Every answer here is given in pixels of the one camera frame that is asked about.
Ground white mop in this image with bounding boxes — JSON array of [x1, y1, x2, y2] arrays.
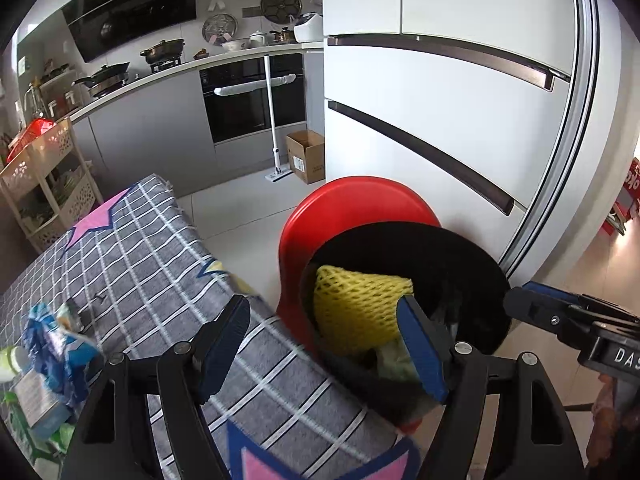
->
[[262, 54, 296, 183]]

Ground beige storage cart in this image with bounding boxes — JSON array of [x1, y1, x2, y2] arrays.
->
[[0, 117, 105, 253]]

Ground black wok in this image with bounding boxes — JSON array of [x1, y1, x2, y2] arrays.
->
[[72, 62, 132, 88]]

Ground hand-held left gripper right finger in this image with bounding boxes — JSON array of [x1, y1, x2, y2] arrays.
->
[[396, 294, 588, 480]]

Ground grey lower cabinets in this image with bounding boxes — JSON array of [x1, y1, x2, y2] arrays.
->
[[70, 45, 326, 196]]

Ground white refrigerator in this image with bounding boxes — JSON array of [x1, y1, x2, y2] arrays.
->
[[320, 0, 583, 281]]

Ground white rice cooker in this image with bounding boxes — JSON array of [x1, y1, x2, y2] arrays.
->
[[292, 10, 323, 43]]

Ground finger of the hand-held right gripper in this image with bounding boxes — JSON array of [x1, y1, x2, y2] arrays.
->
[[522, 281, 626, 318], [503, 285, 596, 346]]

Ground brown cooking pot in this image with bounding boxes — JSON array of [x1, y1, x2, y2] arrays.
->
[[140, 38, 187, 63]]

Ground black built-in oven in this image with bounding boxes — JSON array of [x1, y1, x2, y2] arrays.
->
[[199, 52, 307, 145]]

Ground white carton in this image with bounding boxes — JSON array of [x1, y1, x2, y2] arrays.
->
[[12, 370, 71, 426]]

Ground black trash bin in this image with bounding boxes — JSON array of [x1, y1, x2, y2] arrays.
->
[[299, 222, 512, 428]]

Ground round metal steamer rack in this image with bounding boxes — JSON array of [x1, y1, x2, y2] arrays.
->
[[201, 12, 238, 43]]

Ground grey checked star tablecloth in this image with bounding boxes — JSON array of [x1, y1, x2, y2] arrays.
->
[[0, 174, 423, 480]]

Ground brown cardboard box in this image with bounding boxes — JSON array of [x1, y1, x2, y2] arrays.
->
[[285, 130, 327, 186]]

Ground black range hood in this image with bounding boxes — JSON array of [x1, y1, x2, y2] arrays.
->
[[61, 0, 197, 63]]

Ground red plastic basket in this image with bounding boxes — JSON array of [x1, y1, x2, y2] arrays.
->
[[6, 119, 56, 161]]

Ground red plastic chair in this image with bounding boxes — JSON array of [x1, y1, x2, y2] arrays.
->
[[277, 176, 443, 436]]

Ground gas stove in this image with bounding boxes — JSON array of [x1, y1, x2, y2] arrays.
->
[[90, 57, 183, 98]]

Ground person's right hand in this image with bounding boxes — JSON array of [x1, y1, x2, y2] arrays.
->
[[587, 375, 626, 468]]

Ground white spice rack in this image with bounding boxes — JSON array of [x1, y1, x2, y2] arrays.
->
[[25, 62, 83, 121]]

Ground red printed box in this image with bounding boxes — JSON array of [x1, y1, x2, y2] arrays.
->
[[600, 157, 640, 236]]

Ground yellow foam net sleeve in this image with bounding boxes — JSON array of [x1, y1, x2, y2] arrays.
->
[[313, 265, 415, 356]]

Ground white oven handle cover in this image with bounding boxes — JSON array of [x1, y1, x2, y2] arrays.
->
[[214, 74, 297, 98]]

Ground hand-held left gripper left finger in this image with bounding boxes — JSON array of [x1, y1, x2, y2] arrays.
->
[[60, 294, 252, 480]]

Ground blue plastic bag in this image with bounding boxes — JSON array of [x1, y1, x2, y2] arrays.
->
[[25, 302, 103, 406]]

